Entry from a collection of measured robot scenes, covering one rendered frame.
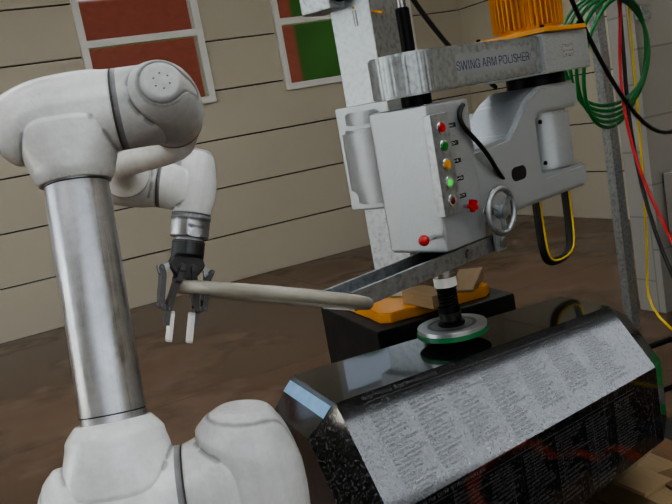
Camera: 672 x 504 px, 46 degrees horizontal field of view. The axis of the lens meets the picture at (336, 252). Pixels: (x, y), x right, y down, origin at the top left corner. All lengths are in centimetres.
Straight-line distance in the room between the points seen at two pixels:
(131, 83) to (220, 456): 57
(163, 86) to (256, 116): 742
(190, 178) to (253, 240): 682
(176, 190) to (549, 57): 142
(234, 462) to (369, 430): 95
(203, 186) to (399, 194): 71
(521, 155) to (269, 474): 165
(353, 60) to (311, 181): 579
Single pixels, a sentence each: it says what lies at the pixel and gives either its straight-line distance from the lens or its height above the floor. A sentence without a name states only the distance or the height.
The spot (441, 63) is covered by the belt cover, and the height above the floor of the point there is 163.
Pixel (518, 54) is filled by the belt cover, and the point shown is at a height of 162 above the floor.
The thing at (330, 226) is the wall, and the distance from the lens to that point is 902.
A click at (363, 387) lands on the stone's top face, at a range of 222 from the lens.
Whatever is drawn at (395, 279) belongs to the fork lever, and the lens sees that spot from 218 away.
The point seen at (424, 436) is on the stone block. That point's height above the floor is 68.
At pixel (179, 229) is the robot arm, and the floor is 135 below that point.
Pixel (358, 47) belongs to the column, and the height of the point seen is 177.
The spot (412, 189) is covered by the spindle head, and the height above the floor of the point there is 129.
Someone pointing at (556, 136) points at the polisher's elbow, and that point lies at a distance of 285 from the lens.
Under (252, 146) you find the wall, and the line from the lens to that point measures 864.
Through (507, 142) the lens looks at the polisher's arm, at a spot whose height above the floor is 136.
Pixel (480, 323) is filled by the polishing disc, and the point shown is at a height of 86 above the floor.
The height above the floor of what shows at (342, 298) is 114.
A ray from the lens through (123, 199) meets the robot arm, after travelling 184.
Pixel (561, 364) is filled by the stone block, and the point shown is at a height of 72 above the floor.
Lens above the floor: 154
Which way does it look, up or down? 10 degrees down
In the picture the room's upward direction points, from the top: 10 degrees counter-clockwise
